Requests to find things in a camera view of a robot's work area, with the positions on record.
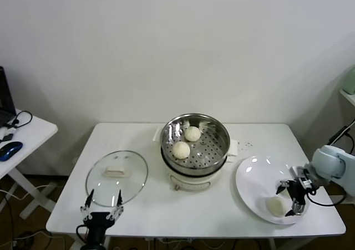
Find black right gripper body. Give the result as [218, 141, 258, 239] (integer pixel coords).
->
[287, 177, 311, 205]

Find glass pot lid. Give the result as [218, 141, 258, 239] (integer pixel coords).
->
[85, 150, 149, 208]

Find white electric cooker base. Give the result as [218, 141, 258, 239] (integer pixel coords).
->
[161, 152, 236, 192]

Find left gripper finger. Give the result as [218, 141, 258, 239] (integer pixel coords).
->
[106, 189, 124, 222]
[80, 188, 95, 222]

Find white side table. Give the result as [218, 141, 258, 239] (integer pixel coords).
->
[0, 108, 58, 220]

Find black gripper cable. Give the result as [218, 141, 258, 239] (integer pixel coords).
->
[306, 188, 349, 207]
[76, 225, 89, 242]

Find black monitor screen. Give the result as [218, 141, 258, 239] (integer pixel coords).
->
[0, 66, 17, 127]

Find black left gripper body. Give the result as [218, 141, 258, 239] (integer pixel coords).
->
[82, 211, 116, 250]

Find white shelf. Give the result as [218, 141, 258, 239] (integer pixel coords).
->
[338, 89, 355, 129]

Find white round plate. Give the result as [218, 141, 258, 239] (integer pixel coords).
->
[235, 155, 309, 226]

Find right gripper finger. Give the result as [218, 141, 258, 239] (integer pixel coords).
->
[275, 179, 291, 195]
[285, 200, 307, 217]

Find black power cord with adapter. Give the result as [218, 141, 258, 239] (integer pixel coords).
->
[310, 119, 355, 156]

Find stainless steel steamer basket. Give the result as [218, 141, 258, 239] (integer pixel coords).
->
[152, 113, 239, 176]

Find white steamed baozi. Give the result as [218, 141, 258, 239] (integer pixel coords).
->
[184, 126, 201, 142]
[171, 141, 191, 160]
[265, 196, 287, 217]

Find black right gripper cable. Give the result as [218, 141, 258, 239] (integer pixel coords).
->
[306, 188, 349, 207]

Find blue computer mouse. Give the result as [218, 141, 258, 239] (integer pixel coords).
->
[0, 141, 23, 162]

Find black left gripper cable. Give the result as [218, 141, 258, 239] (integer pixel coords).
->
[76, 225, 89, 242]

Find pale green appliance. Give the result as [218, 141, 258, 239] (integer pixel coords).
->
[341, 67, 355, 95]

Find thin black laptop cable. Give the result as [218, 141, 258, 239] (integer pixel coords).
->
[5, 110, 33, 129]

